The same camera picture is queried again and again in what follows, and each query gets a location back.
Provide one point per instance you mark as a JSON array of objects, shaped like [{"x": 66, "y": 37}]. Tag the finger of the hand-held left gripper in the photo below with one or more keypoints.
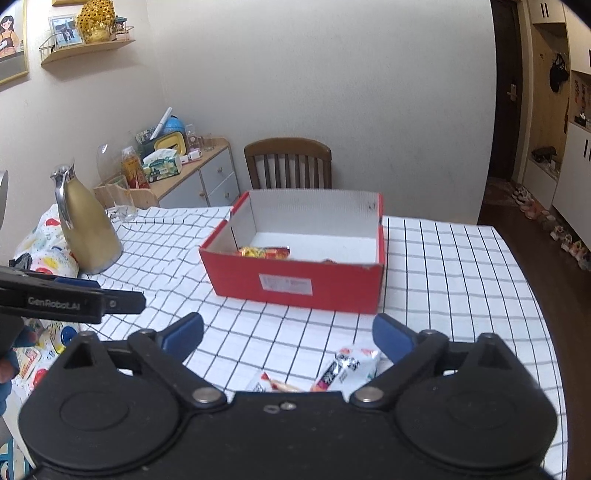
[
  {"x": 77, "y": 281},
  {"x": 124, "y": 302}
]

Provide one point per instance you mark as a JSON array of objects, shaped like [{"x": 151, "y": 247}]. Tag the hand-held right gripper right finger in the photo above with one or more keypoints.
[{"x": 391, "y": 338}]

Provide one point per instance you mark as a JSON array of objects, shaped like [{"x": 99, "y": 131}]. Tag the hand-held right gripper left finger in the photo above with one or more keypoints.
[{"x": 185, "y": 333}]

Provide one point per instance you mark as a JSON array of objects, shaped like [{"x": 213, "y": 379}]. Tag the white black snack packet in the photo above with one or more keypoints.
[{"x": 352, "y": 367}]

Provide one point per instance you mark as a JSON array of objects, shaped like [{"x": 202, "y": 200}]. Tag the orange snack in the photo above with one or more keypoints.
[{"x": 277, "y": 385}]

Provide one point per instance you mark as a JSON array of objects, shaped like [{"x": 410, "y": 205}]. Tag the red cardboard box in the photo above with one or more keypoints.
[{"x": 295, "y": 284}]

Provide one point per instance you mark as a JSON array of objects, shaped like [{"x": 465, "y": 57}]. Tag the yellow red snack packet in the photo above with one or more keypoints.
[{"x": 264, "y": 252}]

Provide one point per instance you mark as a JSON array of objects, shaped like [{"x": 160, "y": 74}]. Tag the colourful printed cloth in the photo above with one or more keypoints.
[{"x": 44, "y": 244}]

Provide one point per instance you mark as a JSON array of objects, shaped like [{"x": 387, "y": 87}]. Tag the gold thermos jug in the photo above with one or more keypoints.
[{"x": 90, "y": 230}]

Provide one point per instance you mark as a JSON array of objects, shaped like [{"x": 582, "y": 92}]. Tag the black white checked tablecloth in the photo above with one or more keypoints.
[{"x": 461, "y": 286}]

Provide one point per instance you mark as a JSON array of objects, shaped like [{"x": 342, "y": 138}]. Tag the clear glass cup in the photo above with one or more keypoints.
[{"x": 122, "y": 201}]

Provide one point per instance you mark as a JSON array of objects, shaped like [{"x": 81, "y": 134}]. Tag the wooden desktop rack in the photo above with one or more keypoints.
[{"x": 143, "y": 196}]

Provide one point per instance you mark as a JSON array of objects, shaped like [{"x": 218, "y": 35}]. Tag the tall clear glass jar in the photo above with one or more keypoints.
[{"x": 104, "y": 161}]

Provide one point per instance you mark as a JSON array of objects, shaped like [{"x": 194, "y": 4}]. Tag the orange drink bottle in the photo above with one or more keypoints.
[{"x": 130, "y": 170}]

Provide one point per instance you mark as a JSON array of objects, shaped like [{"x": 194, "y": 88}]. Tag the green tissue box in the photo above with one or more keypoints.
[{"x": 161, "y": 166}]

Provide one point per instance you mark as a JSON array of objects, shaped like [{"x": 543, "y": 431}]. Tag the wooden sideboard with grey drawers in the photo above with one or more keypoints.
[{"x": 214, "y": 177}]

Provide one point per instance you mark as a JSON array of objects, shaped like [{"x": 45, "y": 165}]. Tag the small clear glass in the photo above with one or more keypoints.
[{"x": 207, "y": 143}]

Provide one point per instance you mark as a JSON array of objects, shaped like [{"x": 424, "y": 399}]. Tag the row of shoes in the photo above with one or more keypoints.
[{"x": 554, "y": 226}]

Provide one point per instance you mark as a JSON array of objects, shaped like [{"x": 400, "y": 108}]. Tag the wooden chair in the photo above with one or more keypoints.
[{"x": 287, "y": 159}]

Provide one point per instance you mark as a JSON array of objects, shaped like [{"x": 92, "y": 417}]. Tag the dark shoes on shelf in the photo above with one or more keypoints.
[{"x": 544, "y": 153}]

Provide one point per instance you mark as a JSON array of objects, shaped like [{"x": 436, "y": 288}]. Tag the gold ornament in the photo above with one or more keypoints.
[{"x": 96, "y": 21}]

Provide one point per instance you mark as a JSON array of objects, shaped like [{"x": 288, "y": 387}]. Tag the dark wooden door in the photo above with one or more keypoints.
[{"x": 508, "y": 92}]

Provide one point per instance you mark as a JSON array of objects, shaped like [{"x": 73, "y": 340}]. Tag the black hanging bag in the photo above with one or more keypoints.
[{"x": 558, "y": 73}]

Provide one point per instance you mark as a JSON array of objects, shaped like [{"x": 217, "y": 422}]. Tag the white upper cabinet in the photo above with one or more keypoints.
[{"x": 554, "y": 18}]

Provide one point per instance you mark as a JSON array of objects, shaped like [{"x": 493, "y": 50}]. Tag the wooden wall shelf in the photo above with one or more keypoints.
[{"x": 87, "y": 50}]

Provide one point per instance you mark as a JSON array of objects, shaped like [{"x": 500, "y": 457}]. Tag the wall poster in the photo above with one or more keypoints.
[{"x": 10, "y": 41}]

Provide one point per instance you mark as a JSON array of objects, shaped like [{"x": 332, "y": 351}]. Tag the small photo frame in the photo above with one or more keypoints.
[{"x": 65, "y": 30}]

